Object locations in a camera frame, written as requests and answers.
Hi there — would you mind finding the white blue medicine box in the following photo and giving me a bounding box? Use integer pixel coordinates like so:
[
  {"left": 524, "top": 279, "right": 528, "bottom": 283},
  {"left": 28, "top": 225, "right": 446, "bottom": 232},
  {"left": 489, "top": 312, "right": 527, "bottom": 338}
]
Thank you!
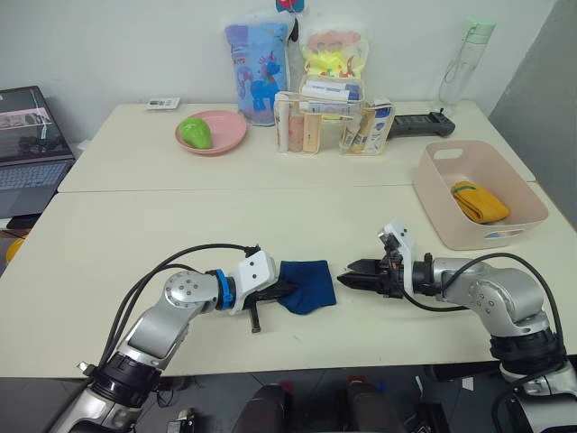
[{"left": 299, "top": 82, "right": 364, "bottom": 116}]

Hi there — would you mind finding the dark blue sock pair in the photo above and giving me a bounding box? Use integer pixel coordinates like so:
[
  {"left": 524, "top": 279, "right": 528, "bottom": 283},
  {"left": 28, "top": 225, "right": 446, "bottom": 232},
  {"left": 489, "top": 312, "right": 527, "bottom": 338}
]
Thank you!
[{"left": 275, "top": 259, "right": 339, "bottom": 317}]

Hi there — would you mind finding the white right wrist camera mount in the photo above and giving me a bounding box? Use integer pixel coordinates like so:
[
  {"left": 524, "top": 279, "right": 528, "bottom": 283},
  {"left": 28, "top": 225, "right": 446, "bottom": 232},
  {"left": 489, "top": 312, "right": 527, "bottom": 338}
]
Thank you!
[{"left": 377, "top": 217, "right": 417, "bottom": 290}]

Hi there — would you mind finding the pink plastic storage container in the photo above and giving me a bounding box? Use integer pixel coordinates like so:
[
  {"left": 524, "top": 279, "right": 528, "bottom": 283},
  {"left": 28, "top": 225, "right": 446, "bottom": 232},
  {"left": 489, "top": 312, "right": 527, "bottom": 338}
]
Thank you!
[{"left": 413, "top": 139, "right": 550, "bottom": 253}]

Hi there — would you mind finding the green toy avocado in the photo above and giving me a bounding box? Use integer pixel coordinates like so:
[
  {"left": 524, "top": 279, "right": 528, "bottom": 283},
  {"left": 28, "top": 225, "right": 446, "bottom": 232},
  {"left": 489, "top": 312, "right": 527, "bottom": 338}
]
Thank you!
[{"left": 178, "top": 116, "right": 214, "bottom": 151}]

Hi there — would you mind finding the blue white cream tube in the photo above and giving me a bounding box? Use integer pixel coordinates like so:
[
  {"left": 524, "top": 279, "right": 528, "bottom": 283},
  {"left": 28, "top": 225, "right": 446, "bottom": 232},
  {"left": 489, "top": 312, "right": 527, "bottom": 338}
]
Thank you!
[{"left": 362, "top": 105, "right": 392, "bottom": 153}]

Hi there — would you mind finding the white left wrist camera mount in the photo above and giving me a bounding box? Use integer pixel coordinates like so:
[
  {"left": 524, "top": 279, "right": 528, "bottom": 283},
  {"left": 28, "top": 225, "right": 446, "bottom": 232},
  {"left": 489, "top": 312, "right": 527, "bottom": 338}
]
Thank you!
[{"left": 228, "top": 251, "right": 278, "bottom": 317}]

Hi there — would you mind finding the blue unicorn print pouch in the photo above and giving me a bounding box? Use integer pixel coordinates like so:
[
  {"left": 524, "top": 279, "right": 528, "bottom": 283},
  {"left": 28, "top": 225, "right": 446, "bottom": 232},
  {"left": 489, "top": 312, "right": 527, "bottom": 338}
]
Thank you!
[{"left": 224, "top": 10, "right": 293, "bottom": 128}]

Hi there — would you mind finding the clear plastic toiletry bag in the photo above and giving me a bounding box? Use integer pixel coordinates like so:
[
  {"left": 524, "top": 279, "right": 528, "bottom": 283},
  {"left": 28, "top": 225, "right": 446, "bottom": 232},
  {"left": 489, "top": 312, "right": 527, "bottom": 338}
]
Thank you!
[{"left": 273, "top": 73, "right": 397, "bottom": 157}]

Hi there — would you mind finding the white remote control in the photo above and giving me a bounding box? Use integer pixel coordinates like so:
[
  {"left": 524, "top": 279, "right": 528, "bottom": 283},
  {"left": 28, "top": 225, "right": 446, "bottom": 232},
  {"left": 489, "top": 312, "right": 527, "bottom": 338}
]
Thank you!
[{"left": 144, "top": 97, "right": 181, "bottom": 111}]

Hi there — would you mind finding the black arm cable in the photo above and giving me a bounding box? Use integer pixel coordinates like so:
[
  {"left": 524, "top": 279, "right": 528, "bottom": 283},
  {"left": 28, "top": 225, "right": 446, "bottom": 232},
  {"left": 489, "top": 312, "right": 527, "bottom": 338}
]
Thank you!
[
  {"left": 390, "top": 252, "right": 565, "bottom": 362},
  {"left": 99, "top": 243, "right": 263, "bottom": 369}
]

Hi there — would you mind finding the yellow cartoon print pouch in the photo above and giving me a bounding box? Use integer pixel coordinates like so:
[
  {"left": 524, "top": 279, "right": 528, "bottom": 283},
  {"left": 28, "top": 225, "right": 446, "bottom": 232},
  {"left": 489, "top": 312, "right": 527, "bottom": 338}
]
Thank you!
[{"left": 298, "top": 27, "right": 371, "bottom": 122}]

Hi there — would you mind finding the peach cosmetic bottle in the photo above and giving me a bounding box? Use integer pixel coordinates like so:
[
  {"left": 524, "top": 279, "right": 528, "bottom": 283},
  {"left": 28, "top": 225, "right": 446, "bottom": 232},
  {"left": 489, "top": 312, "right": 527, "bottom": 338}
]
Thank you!
[{"left": 303, "top": 112, "right": 323, "bottom": 153}]

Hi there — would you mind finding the dark rounded shape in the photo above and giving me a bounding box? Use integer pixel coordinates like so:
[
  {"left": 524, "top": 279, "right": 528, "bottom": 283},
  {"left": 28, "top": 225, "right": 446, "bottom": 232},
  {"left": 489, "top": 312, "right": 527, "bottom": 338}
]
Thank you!
[
  {"left": 236, "top": 382, "right": 295, "bottom": 433},
  {"left": 343, "top": 378, "right": 403, "bottom": 433}
]

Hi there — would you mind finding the pink round plate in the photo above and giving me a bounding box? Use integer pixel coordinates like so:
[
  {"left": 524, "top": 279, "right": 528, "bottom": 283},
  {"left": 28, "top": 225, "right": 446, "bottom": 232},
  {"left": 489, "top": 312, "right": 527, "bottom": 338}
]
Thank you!
[{"left": 174, "top": 109, "right": 249, "bottom": 158}]

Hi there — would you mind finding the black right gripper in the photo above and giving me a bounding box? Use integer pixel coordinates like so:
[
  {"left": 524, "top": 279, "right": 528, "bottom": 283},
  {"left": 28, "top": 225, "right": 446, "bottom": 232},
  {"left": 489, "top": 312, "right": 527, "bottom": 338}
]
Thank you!
[{"left": 337, "top": 236, "right": 406, "bottom": 299}]

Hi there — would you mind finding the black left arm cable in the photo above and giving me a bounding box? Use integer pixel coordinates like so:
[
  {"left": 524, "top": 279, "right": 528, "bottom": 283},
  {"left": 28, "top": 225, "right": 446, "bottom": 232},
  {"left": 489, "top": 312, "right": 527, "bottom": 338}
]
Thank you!
[{"left": 99, "top": 243, "right": 263, "bottom": 369}]

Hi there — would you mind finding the black flat handheld device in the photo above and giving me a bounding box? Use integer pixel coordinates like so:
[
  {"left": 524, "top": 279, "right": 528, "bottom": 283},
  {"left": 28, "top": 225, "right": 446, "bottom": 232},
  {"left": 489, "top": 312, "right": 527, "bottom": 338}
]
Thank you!
[{"left": 386, "top": 107, "right": 457, "bottom": 140}]

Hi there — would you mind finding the grey open laptop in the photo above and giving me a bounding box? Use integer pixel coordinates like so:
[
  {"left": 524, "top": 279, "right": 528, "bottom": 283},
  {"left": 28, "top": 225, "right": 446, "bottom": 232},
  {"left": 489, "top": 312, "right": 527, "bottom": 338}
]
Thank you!
[{"left": 0, "top": 85, "right": 77, "bottom": 221}]

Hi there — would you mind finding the pink cosmetic bottle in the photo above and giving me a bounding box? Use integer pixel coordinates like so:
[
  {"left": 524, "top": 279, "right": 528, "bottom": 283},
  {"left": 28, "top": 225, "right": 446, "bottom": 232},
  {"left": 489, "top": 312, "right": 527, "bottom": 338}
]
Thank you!
[{"left": 288, "top": 112, "right": 306, "bottom": 153}]

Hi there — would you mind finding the folded yellow sock pair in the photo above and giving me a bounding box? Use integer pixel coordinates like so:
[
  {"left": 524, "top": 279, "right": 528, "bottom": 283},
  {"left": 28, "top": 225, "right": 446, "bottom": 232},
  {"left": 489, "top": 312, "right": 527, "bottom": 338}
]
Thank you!
[{"left": 450, "top": 180, "right": 511, "bottom": 226}]

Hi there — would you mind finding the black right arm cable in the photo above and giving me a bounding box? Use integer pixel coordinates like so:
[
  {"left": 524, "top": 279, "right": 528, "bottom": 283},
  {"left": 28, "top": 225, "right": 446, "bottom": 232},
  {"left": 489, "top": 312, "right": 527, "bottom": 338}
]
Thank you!
[{"left": 390, "top": 252, "right": 565, "bottom": 362}]

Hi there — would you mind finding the clear bottle green lid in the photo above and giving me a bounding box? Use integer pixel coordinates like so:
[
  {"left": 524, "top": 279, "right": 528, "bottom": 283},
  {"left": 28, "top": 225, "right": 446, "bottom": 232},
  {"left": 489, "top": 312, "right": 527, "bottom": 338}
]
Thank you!
[{"left": 438, "top": 18, "right": 498, "bottom": 108}]

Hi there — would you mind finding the blue wrist clamp ring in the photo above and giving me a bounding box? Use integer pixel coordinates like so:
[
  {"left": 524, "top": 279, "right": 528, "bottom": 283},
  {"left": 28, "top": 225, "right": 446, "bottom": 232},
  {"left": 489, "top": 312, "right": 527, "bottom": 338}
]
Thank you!
[{"left": 213, "top": 268, "right": 237, "bottom": 312}]

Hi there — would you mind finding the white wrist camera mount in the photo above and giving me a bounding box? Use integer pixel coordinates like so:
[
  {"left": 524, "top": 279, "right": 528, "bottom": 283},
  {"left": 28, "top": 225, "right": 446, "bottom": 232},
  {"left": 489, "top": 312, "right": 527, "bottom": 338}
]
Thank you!
[
  {"left": 377, "top": 217, "right": 417, "bottom": 290},
  {"left": 228, "top": 251, "right": 278, "bottom": 317}
]

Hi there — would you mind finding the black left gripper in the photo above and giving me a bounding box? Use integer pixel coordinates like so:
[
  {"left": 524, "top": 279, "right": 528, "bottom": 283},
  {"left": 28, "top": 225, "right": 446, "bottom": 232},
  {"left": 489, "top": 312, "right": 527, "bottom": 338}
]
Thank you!
[{"left": 243, "top": 278, "right": 299, "bottom": 336}]

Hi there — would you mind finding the yellow round object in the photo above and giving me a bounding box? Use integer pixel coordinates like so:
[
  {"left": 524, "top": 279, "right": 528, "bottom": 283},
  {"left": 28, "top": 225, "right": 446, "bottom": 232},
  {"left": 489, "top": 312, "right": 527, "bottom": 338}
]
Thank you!
[{"left": 5, "top": 237, "right": 26, "bottom": 263}]

